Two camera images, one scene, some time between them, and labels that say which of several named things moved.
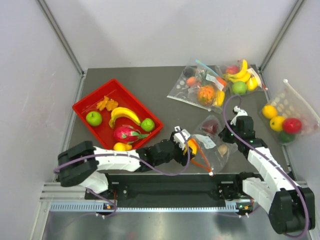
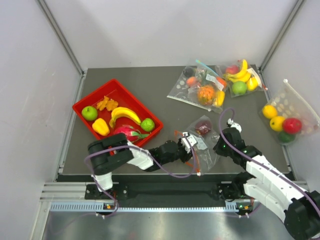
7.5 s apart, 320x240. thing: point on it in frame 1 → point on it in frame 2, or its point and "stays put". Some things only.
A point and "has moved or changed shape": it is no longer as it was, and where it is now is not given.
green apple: [94, 118] → [89, 113]
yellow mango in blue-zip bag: [220, 97] stays put
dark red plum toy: [210, 126] → [203, 127]
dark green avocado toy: [286, 138] stays put
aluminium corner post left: [59, 34] stays put
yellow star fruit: [192, 143] has moved or changed shape
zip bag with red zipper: [213, 152] has moved or changed shape
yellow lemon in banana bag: [252, 84] stays put
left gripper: [181, 158] stays put
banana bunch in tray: [122, 112] stays put
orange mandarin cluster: [110, 104] stays put
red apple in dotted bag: [292, 125] stays put
